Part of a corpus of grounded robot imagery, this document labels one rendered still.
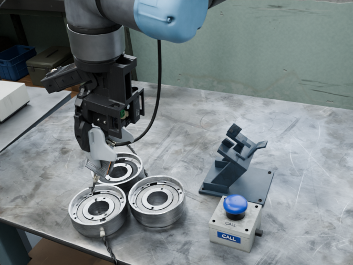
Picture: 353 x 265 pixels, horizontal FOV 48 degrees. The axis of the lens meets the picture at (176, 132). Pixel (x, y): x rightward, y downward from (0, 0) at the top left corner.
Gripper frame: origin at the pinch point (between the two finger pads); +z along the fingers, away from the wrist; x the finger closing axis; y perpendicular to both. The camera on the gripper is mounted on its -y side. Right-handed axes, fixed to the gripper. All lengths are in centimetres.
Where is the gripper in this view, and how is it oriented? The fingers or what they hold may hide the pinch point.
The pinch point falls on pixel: (100, 154)
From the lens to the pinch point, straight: 70.3
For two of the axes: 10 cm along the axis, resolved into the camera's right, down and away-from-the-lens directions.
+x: 4.5, -5.4, 7.1
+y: 8.9, 2.9, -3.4
